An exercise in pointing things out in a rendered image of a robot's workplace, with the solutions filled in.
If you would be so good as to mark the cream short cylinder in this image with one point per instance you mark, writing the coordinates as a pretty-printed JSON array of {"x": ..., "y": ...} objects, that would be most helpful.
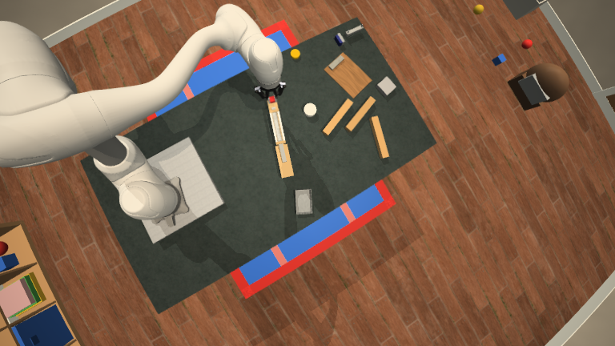
[{"x": 309, "y": 110}]

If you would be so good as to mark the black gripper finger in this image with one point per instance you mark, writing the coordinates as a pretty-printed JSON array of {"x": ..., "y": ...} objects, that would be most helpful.
[
  {"x": 261, "y": 94},
  {"x": 280, "y": 90}
]

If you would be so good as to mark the grey bar with cross pins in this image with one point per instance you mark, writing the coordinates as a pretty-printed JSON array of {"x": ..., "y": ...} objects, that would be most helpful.
[{"x": 352, "y": 31}]

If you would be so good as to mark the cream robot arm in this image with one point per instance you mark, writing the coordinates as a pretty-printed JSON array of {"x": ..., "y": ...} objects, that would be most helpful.
[{"x": 42, "y": 120}]

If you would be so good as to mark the wooden clipboard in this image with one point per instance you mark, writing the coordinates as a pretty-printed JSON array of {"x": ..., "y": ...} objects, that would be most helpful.
[{"x": 346, "y": 73}]

